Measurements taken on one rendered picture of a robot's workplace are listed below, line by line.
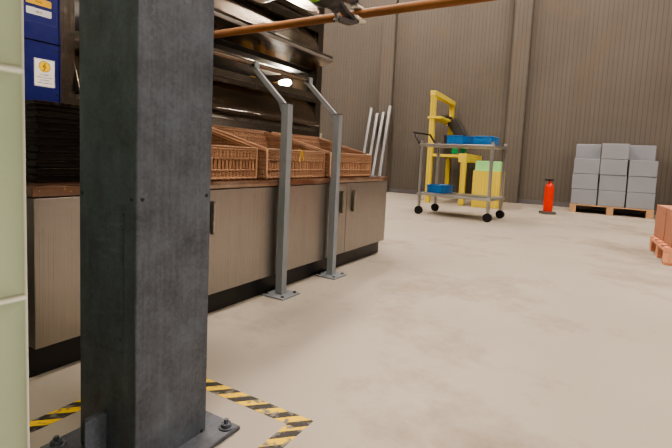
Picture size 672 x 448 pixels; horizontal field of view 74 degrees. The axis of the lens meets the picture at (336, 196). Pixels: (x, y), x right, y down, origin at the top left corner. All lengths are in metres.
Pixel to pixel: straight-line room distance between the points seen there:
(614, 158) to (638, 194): 0.64
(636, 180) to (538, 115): 2.10
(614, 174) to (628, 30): 2.59
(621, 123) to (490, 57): 2.59
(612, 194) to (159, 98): 7.62
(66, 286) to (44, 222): 0.21
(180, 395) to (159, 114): 0.64
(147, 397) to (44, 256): 0.62
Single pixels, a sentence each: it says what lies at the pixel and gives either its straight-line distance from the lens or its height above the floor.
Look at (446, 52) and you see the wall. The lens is 9.76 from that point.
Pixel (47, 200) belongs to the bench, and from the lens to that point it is 1.55.
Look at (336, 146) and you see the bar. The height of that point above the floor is 0.77.
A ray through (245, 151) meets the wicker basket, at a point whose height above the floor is 0.71.
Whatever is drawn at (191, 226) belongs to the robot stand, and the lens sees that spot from 1.07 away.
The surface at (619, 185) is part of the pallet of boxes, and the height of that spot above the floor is 0.47.
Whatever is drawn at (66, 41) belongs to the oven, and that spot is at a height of 1.13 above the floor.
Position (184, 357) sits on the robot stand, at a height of 0.22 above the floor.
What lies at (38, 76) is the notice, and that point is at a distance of 2.11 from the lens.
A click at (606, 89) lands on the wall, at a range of 9.17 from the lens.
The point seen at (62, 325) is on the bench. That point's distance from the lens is 1.65.
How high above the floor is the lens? 0.70
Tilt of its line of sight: 5 degrees down
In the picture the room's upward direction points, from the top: 3 degrees clockwise
